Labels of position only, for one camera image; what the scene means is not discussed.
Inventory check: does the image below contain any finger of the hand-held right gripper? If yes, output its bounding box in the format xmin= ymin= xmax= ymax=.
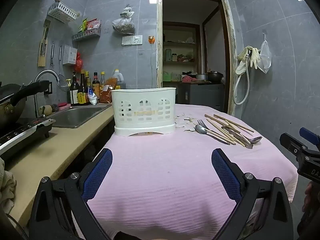
xmin=279 ymin=133 xmax=320 ymax=163
xmin=299 ymin=127 xmax=320 ymax=145

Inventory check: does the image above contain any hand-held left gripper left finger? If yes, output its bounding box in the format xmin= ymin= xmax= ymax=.
xmin=29 ymin=148 xmax=113 ymax=240

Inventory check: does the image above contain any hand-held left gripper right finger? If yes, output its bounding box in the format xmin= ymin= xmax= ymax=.
xmin=211 ymin=148 xmax=293 ymax=240

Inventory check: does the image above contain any metal spoon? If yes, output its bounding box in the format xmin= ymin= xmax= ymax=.
xmin=221 ymin=127 xmax=262 ymax=144
xmin=195 ymin=124 xmax=231 ymax=145

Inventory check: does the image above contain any bunch of wooden chopsticks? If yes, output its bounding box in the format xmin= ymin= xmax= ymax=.
xmin=204 ymin=114 xmax=255 ymax=147

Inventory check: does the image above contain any metal fork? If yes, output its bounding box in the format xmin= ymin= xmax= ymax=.
xmin=197 ymin=119 xmax=232 ymax=145

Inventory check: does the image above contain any white plastic utensil basket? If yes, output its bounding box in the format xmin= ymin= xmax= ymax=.
xmin=111 ymin=87 xmax=177 ymax=137

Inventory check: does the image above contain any person's right hand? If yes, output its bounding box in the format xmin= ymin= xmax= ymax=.
xmin=303 ymin=181 xmax=314 ymax=212

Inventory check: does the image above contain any beige kitchen counter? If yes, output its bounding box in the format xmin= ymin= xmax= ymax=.
xmin=5 ymin=104 xmax=115 ymax=228

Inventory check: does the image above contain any stainless steel sink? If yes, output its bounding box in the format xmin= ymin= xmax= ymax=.
xmin=49 ymin=106 xmax=108 ymax=128

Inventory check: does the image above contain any pink flower-print tablecloth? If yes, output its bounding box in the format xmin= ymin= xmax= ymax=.
xmin=71 ymin=103 xmax=299 ymax=240

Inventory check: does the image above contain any white salt bag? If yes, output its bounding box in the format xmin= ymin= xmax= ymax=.
xmin=88 ymin=87 xmax=99 ymax=105

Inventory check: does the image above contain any dark bottle yellow label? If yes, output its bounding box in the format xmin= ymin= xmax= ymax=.
xmin=77 ymin=69 xmax=88 ymax=105

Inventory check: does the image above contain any beige loofah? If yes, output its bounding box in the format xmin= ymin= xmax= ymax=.
xmin=39 ymin=104 xmax=53 ymax=117

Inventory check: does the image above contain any dark bottle white label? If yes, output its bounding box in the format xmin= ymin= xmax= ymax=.
xmin=70 ymin=72 xmax=80 ymax=106

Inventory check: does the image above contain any grey cabinet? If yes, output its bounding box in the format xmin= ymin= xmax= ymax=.
xmin=176 ymin=81 xmax=225 ymax=110

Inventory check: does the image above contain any hanging mesh bag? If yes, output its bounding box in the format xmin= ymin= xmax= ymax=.
xmin=257 ymin=40 xmax=272 ymax=74

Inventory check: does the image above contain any clear pump dispenser bottle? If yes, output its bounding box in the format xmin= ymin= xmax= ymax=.
xmin=65 ymin=79 xmax=73 ymax=104

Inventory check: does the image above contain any black induction cooker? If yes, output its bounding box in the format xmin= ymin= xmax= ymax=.
xmin=0 ymin=119 xmax=56 ymax=160

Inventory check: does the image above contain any dark bottle red label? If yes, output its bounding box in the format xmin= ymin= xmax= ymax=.
xmin=92 ymin=72 xmax=100 ymax=95

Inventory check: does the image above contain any white rubber glove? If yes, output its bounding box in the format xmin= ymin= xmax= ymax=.
xmin=236 ymin=46 xmax=250 ymax=75
xmin=246 ymin=46 xmax=261 ymax=69

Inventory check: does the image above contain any beige towel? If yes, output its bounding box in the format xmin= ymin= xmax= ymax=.
xmin=0 ymin=159 xmax=17 ymax=213

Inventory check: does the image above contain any plastic oil jug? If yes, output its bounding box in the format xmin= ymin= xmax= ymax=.
xmin=111 ymin=69 xmax=125 ymax=90

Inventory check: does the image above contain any dark metal pot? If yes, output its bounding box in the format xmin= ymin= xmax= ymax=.
xmin=206 ymin=71 xmax=224 ymax=82

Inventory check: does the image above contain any black wok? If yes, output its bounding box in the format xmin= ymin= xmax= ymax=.
xmin=0 ymin=80 xmax=50 ymax=130

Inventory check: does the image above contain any red plastic bag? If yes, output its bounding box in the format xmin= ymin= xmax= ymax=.
xmin=74 ymin=52 xmax=83 ymax=72

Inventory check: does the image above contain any chrome faucet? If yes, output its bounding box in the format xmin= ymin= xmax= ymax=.
xmin=34 ymin=69 xmax=60 ymax=118

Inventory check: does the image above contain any hanging metal mesh strainer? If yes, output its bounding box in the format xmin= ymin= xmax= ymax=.
xmin=57 ymin=45 xmax=69 ymax=89

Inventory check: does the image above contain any wooden knife holder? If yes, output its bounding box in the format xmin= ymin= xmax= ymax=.
xmin=37 ymin=19 xmax=51 ymax=67

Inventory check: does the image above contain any wooden shelf unit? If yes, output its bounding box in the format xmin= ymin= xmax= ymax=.
xmin=162 ymin=21 xmax=203 ymax=83

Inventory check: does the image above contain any red seasoning packet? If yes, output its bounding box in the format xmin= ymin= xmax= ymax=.
xmin=86 ymin=19 xmax=101 ymax=30

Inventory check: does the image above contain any hanging clear plastic bag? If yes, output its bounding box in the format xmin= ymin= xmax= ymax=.
xmin=112 ymin=5 xmax=136 ymax=35

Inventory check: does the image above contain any white hose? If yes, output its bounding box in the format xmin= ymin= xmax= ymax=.
xmin=233 ymin=50 xmax=251 ymax=105

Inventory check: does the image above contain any white wall box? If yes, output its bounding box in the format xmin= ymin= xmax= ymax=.
xmin=62 ymin=44 xmax=78 ymax=66

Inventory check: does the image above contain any wooden door frame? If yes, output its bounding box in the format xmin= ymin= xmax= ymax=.
xmin=156 ymin=0 xmax=237 ymax=117

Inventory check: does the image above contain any white wall socket panel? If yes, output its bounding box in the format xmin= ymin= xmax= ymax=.
xmin=122 ymin=35 xmax=143 ymax=46

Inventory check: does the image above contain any grey wall rack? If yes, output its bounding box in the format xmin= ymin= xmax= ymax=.
xmin=72 ymin=27 xmax=102 ymax=42

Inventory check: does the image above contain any white wall basket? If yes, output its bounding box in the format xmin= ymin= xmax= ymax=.
xmin=47 ymin=2 xmax=77 ymax=23

